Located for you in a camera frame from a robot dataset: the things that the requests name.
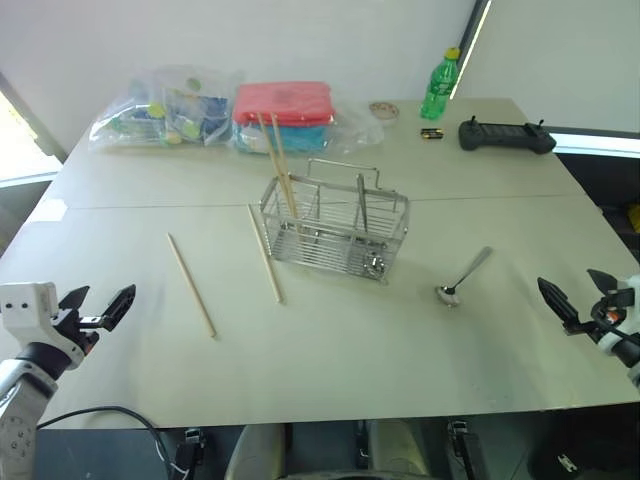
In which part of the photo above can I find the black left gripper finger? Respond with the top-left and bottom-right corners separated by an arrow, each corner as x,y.
58,285 -> 92,313
97,283 -> 138,332

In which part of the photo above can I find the steel spoon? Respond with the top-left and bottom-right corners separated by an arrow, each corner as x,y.
433,245 -> 494,308
355,171 -> 390,277

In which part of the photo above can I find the beige rounded leg shape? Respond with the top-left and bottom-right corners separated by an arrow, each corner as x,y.
368,419 -> 432,480
223,424 -> 287,480

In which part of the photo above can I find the red and blue cloth stack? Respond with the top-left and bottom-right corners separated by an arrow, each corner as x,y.
231,80 -> 337,156

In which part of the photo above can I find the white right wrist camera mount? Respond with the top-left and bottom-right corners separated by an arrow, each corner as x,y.
596,273 -> 640,357

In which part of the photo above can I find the clear bag of colourful items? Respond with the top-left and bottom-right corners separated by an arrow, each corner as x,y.
88,64 -> 247,149

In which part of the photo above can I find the steel wire cutlery rack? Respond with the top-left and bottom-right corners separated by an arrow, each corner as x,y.
259,158 -> 412,287

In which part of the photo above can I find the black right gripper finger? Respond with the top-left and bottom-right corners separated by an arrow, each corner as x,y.
586,268 -> 619,294
536,276 -> 581,327

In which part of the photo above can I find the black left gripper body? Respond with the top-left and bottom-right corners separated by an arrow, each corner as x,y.
52,308 -> 109,354

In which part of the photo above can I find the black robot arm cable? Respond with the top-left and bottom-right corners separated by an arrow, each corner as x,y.
36,405 -> 177,472

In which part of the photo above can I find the wooden chopstick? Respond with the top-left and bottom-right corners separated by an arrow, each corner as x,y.
256,111 -> 301,232
166,231 -> 219,342
270,112 -> 304,234
246,203 -> 286,305

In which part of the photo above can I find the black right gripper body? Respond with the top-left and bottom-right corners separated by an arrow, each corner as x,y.
561,291 -> 627,342

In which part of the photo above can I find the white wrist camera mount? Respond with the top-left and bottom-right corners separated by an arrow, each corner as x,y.
0,281 -> 101,372
596,273 -> 640,357

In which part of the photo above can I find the green plastic bottle yellow cap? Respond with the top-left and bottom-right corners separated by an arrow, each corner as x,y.
419,46 -> 462,121

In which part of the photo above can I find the black remote controller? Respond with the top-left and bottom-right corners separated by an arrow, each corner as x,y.
458,116 -> 558,154

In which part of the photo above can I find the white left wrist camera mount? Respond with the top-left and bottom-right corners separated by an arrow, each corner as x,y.
0,281 -> 101,372

